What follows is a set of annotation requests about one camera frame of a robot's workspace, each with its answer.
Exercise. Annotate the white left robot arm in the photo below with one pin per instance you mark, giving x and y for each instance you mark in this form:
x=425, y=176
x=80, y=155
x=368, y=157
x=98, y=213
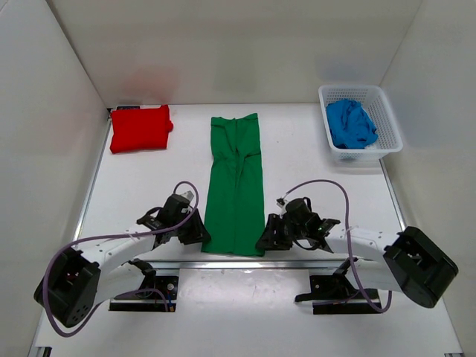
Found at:
x=86, y=273

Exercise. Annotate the aluminium rail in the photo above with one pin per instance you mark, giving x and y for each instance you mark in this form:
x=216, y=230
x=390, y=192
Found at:
x=245, y=264

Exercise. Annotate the white plastic basket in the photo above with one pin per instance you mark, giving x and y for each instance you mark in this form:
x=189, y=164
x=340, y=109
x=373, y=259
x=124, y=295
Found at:
x=374, y=102

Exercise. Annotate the blue crumpled t shirt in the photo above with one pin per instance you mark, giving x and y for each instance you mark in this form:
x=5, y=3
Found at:
x=350, y=126

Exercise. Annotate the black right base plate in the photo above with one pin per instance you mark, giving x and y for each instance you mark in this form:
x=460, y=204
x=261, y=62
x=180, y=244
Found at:
x=334, y=295

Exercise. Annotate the red folded t shirt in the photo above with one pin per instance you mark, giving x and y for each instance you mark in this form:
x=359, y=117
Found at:
x=140, y=129

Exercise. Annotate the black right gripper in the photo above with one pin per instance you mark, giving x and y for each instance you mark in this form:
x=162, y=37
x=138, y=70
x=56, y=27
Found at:
x=271, y=239

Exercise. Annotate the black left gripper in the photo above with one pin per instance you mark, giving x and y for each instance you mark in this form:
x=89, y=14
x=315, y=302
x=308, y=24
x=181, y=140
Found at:
x=198, y=231

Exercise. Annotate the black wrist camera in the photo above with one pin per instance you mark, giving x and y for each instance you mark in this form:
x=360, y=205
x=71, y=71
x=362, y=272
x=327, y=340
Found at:
x=175, y=209
x=300, y=212

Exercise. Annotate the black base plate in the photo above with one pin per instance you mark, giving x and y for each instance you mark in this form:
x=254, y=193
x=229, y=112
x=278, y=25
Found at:
x=163, y=286
x=334, y=295

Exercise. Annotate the green t shirt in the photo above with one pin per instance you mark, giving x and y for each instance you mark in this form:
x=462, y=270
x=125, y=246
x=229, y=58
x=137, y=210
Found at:
x=234, y=214

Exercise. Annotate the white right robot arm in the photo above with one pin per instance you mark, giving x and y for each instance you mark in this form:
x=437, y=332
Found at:
x=407, y=262

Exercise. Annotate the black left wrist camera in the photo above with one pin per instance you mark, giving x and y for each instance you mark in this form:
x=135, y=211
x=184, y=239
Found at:
x=175, y=209

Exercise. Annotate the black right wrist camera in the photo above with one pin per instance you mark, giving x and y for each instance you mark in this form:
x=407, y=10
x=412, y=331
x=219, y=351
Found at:
x=300, y=212

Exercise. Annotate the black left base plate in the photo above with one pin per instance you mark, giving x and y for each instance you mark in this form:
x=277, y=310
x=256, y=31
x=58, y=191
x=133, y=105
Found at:
x=163, y=286

